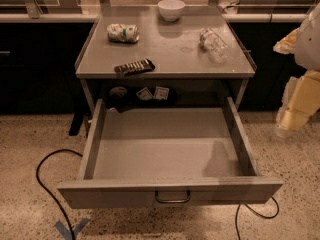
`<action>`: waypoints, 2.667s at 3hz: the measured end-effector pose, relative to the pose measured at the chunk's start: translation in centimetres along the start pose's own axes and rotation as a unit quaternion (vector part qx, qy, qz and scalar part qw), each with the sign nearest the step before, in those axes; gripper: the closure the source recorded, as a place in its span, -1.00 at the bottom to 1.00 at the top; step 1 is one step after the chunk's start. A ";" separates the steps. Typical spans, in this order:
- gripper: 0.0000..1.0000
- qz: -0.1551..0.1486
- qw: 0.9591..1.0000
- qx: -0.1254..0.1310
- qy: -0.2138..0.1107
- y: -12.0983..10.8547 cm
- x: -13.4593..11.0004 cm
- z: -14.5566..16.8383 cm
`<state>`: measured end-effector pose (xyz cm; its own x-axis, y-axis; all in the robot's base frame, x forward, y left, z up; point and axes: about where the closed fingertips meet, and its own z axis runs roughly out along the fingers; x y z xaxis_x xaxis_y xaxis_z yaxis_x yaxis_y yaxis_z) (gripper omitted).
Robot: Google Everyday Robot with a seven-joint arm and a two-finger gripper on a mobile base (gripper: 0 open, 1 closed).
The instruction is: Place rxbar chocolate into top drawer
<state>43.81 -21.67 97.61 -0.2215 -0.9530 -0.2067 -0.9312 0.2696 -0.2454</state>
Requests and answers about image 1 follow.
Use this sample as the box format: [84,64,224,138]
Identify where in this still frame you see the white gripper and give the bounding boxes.
[273,28,320,138]

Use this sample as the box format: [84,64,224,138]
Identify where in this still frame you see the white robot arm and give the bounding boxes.
[273,3,320,138]

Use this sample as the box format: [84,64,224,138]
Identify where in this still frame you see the open grey top drawer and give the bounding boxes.
[58,98,283,209]

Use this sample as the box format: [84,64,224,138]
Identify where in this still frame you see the clear plastic bottle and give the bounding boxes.
[199,28,231,64]

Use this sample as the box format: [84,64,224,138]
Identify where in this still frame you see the white label card right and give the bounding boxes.
[154,86,169,100]

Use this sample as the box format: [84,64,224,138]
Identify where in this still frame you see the white label card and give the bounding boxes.
[136,87,153,101]
[154,86,169,100]

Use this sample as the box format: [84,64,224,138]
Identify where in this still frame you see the white bowl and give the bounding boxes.
[157,0,185,21]

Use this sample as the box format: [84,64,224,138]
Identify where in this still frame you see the white label card left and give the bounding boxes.
[136,87,153,101]

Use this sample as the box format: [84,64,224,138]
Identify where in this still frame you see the grey cabinet table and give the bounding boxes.
[76,5,255,103]

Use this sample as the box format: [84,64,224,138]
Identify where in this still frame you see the round grey object under table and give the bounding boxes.
[109,86,128,99]

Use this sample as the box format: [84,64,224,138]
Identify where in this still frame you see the blue tape cross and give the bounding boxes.
[54,218,90,240]

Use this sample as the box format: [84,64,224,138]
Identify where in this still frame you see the black floor cable right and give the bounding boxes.
[234,196,280,240]

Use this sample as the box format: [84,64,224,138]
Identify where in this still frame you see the black floor cable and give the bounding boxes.
[234,196,280,240]
[35,148,84,240]

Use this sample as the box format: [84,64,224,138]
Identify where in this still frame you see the metal drawer handle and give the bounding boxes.
[155,190,191,204]

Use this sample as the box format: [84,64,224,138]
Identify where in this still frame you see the black floor cable left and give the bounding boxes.
[35,148,84,240]

